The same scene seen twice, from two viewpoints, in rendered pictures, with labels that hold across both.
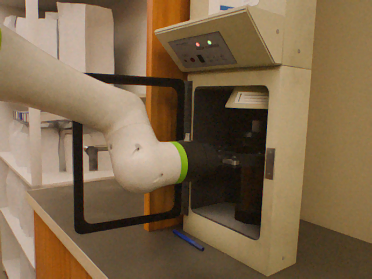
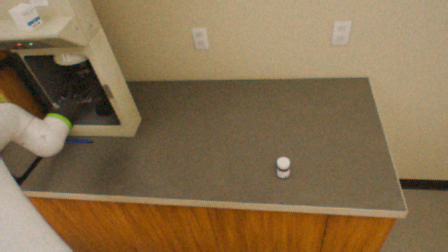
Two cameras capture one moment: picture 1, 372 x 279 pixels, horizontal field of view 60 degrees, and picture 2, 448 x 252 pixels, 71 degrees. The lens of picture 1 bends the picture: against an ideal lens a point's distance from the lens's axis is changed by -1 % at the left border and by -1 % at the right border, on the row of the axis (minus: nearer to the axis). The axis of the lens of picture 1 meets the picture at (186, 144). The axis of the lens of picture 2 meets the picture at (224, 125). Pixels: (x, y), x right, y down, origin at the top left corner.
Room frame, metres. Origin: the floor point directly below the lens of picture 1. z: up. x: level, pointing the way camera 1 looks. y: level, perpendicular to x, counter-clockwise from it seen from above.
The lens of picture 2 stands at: (-0.35, 0.10, 1.91)
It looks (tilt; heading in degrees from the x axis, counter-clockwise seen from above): 45 degrees down; 323
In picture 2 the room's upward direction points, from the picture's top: 10 degrees counter-clockwise
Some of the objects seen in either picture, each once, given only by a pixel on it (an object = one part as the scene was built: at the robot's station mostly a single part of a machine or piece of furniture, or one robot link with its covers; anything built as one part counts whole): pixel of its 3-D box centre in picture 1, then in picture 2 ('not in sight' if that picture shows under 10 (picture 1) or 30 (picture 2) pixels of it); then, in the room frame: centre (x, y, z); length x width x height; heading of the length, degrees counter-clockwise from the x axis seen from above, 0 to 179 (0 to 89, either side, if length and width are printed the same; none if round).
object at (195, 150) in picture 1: (185, 159); (62, 116); (0.72, 0.00, 1.20); 0.09 x 0.06 x 0.12; 38
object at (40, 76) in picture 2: (256, 153); (88, 74); (0.89, -0.19, 1.19); 0.26 x 0.24 x 0.35; 38
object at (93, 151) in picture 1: (92, 158); not in sight; (0.78, 0.23, 1.18); 0.02 x 0.02 x 0.06; 31
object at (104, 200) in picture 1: (132, 152); (13, 123); (0.85, 0.14, 1.19); 0.30 x 0.01 x 0.40; 121
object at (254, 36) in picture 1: (211, 45); (29, 41); (0.78, -0.05, 1.46); 0.32 x 0.11 x 0.10; 38
